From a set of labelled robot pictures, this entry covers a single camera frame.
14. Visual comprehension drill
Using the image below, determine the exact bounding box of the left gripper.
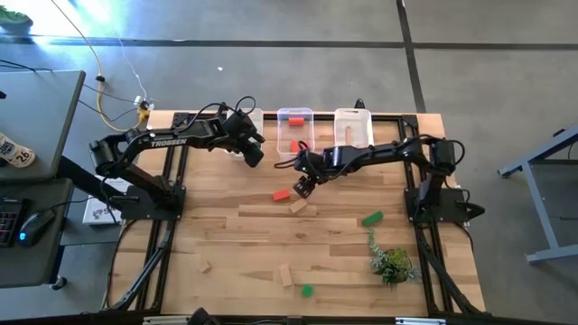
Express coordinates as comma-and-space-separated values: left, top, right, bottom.
224, 110, 266, 168

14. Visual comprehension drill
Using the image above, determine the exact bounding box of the clear plastic bin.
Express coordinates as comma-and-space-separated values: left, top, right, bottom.
275, 107, 315, 160

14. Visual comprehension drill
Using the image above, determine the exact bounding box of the artificial succulent plant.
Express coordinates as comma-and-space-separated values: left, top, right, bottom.
366, 227, 422, 290

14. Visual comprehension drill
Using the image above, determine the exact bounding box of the white plastic bin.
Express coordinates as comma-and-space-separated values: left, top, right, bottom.
333, 107, 376, 150
224, 107, 266, 163

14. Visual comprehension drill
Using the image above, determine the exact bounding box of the yellow extension cable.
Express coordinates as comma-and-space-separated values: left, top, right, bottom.
47, 0, 153, 134

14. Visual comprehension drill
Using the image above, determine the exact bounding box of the black keyboard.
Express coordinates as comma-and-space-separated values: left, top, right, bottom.
0, 198, 24, 248

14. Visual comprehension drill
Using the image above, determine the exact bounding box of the white cable with adapter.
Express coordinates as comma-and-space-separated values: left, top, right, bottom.
107, 17, 148, 106

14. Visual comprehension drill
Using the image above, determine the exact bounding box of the person's green shoe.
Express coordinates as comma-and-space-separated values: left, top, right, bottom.
0, 5, 34, 35

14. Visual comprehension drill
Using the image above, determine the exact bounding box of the green rectangular block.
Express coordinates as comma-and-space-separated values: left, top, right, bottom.
361, 210, 385, 228

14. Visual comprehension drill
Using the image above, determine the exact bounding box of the black aluminium table frame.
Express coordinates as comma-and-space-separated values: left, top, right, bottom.
106, 110, 487, 317

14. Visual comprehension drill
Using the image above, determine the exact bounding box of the metal table frame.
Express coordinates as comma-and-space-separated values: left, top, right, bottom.
499, 124, 578, 266

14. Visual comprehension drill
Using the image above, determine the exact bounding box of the grey desk top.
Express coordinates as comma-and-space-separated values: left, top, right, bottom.
0, 70, 87, 182

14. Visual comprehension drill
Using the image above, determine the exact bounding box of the black floor cable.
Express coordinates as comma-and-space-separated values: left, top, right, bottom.
82, 74, 136, 104
77, 98, 139, 123

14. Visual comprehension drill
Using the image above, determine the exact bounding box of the white printed box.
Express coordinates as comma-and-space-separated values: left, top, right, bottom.
82, 175, 124, 226

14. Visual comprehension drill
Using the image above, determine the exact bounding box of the long natural wood block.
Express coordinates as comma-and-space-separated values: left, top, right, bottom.
278, 263, 294, 288

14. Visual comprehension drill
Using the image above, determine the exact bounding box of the dark grey desk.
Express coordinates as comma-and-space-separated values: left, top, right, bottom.
0, 178, 76, 290

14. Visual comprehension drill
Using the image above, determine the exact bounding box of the black computer mouse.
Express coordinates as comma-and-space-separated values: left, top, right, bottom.
17, 208, 56, 248

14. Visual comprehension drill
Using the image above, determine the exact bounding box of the silver metal bracket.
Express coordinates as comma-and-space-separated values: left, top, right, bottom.
395, 317, 447, 325
142, 315, 195, 325

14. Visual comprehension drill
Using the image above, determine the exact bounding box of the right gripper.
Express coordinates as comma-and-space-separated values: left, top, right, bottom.
293, 149, 338, 199

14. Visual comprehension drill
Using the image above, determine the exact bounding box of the dark rounded object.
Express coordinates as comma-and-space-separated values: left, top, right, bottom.
187, 307, 222, 325

